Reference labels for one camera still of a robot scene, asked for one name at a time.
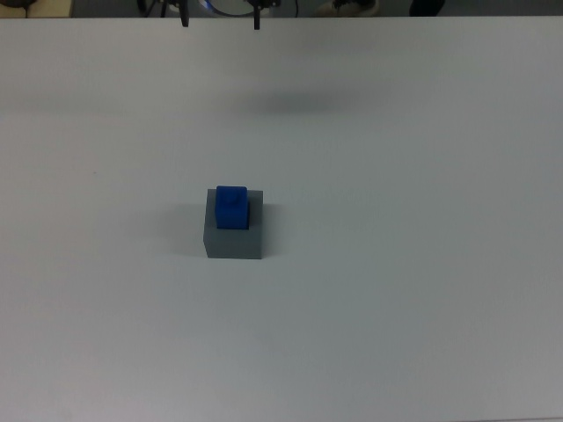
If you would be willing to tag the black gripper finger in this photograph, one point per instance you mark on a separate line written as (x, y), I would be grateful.
(256, 17)
(184, 15)

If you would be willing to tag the dark background object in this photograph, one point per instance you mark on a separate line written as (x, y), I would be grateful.
(426, 6)

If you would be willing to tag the grey hollow cuboid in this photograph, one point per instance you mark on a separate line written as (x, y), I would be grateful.
(233, 244)

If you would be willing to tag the blue block with knob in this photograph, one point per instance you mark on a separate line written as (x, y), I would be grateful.
(232, 211)

